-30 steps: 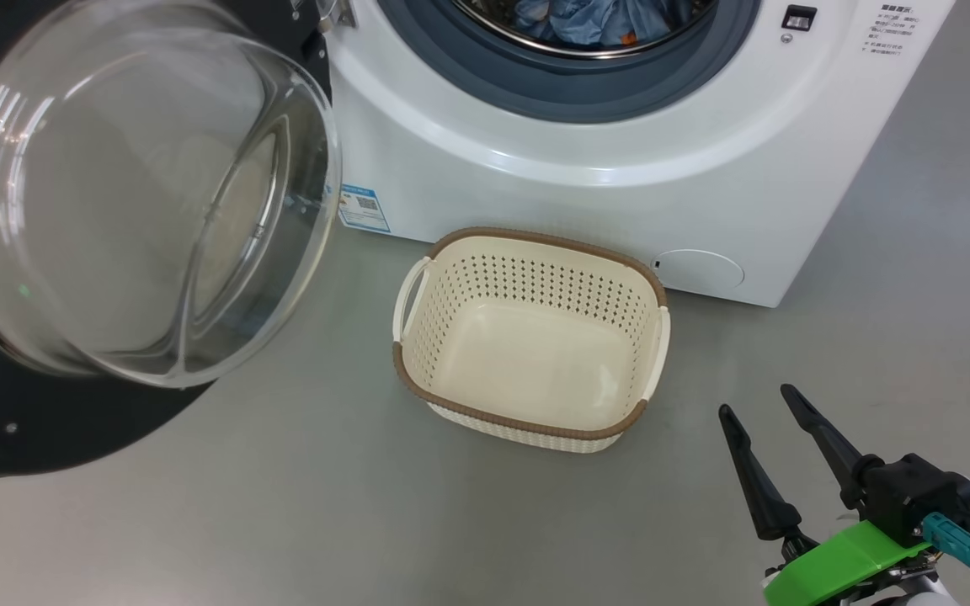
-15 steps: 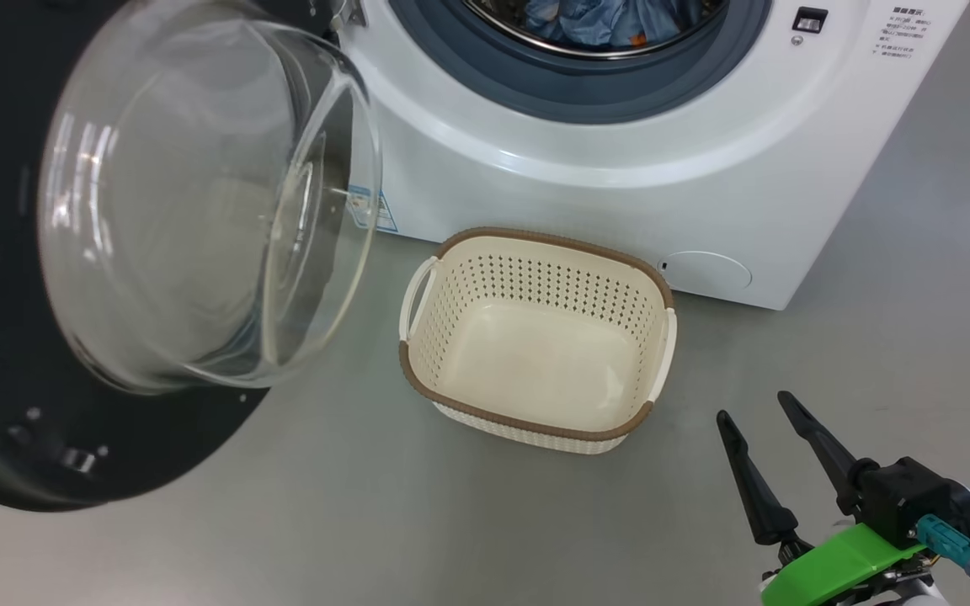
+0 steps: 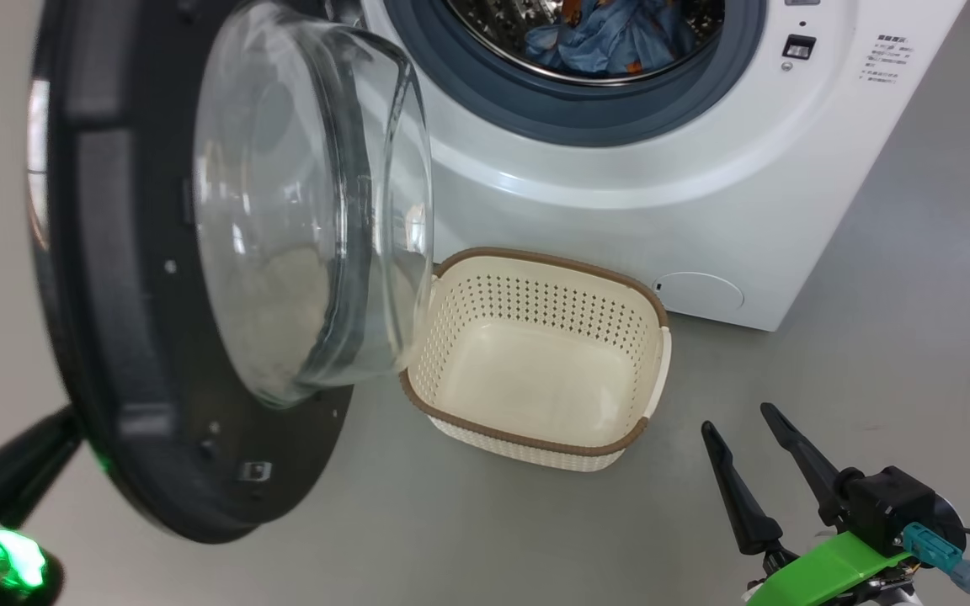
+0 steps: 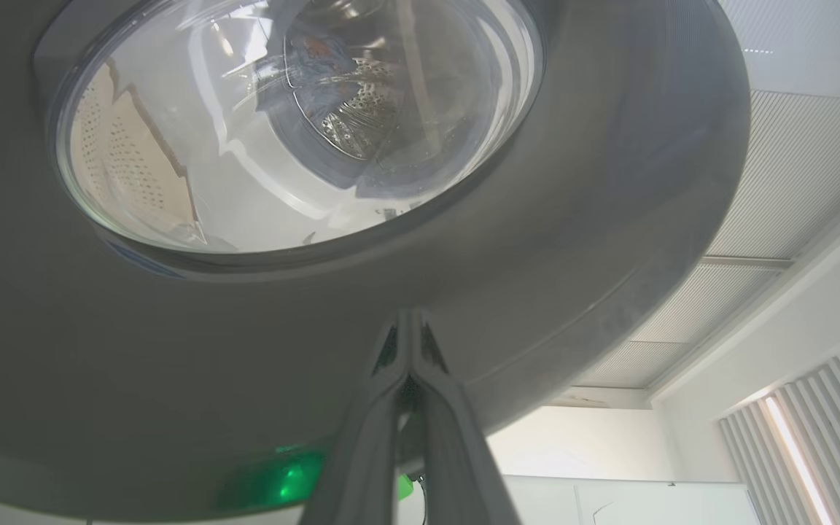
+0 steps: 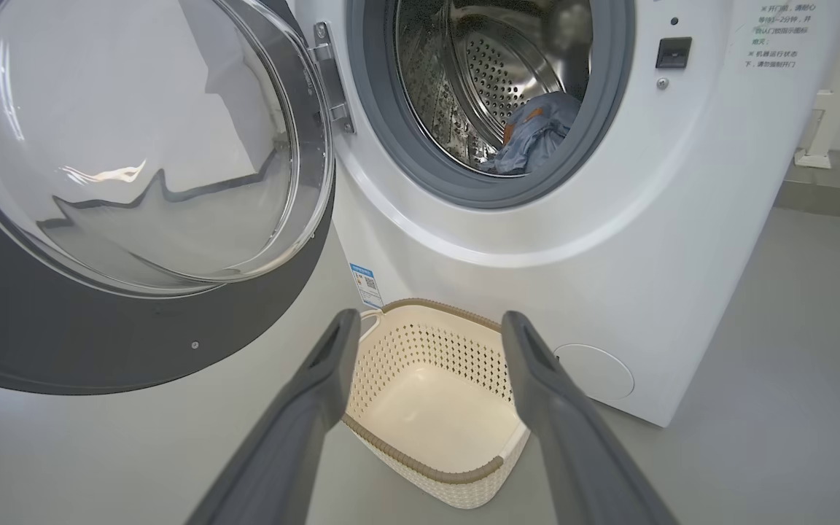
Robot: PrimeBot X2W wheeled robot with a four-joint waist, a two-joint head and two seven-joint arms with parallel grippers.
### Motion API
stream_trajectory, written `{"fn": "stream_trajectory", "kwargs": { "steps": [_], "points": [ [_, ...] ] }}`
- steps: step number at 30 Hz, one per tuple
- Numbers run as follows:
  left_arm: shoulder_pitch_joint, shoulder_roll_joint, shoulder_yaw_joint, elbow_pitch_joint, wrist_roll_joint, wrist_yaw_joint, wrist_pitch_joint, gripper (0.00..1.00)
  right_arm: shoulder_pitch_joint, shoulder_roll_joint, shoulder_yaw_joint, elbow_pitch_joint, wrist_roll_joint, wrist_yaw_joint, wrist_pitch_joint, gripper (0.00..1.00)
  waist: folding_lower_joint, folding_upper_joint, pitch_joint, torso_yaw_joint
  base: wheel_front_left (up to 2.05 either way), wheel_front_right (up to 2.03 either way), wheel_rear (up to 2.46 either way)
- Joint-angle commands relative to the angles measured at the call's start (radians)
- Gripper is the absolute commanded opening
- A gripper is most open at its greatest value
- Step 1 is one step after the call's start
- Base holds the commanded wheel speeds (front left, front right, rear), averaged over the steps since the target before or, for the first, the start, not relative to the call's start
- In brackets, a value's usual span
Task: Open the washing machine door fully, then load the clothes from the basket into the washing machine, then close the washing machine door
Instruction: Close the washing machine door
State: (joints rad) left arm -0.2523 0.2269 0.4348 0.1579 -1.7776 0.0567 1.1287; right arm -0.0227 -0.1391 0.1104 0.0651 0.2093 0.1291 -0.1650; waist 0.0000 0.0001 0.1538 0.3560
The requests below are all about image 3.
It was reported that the blue garment with orange print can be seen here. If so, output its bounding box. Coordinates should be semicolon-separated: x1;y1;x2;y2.
523;0;696;78

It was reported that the teal right cable connector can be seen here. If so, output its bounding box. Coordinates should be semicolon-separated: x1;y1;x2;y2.
902;522;970;594

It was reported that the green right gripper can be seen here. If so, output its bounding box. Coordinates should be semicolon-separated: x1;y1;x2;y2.
701;402;915;606

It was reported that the white front-load washing machine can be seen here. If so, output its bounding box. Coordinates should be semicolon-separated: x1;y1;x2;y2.
329;0;968;332

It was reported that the round white filter cover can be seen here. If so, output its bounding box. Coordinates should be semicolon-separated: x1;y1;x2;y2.
653;271;745;312

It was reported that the black text warning sticker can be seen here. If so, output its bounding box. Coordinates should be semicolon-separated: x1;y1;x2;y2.
861;34;915;87

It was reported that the black round washer door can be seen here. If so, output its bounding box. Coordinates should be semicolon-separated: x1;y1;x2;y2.
26;0;435;544

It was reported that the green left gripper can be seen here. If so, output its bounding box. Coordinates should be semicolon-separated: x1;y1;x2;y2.
0;407;83;606

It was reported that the cream perforated laundry basket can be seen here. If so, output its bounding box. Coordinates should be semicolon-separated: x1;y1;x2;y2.
399;247;673;472

